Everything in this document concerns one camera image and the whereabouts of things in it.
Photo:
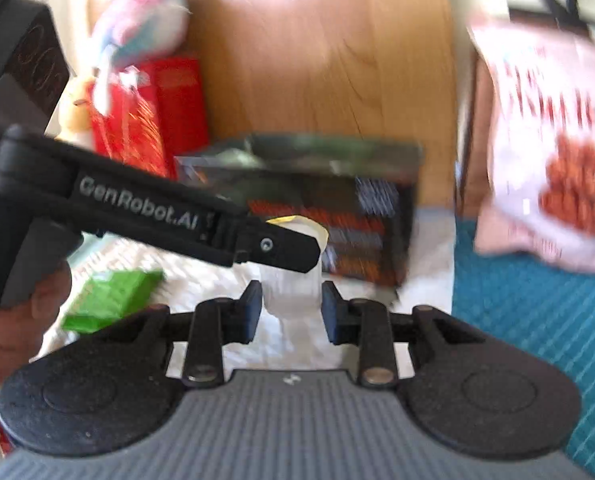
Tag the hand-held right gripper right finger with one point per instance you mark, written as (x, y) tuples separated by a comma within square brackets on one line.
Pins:
[(330, 315)]

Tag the white cup with yellow lid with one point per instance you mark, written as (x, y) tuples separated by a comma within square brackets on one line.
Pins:
[(292, 295)]

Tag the pink snack bag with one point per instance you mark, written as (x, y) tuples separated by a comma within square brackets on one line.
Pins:
[(542, 135)]

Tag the green snack packet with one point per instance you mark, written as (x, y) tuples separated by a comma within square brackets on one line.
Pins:
[(109, 300)]

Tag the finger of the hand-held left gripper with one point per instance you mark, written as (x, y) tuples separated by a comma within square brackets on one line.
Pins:
[(282, 247)]

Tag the patterned bed sheet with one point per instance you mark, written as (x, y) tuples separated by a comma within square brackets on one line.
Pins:
[(142, 260)]

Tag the teal quilted mat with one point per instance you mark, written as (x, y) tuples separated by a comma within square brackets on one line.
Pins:
[(527, 340)]

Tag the yellow plush toy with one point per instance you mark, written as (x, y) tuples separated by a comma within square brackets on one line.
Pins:
[(74, 110)]

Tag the red gift box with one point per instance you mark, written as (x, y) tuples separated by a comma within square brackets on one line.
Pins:
[(177, 110)]

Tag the dark cardboard box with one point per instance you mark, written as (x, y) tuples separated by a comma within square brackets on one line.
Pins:
[(357, 195)]

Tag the wooden board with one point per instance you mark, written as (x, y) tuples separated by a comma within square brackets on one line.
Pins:
[(327, 50)]

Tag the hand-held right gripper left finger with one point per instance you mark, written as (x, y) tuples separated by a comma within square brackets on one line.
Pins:
[(252, 312)]

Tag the brown padded panel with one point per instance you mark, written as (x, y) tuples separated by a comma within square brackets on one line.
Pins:
[(472, 135)]

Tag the person's left hand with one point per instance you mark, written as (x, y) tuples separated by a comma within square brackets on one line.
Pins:
[(12, 340)]

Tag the pink and blue plush toy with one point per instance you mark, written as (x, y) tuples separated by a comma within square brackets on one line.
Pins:
[(142, 25)]

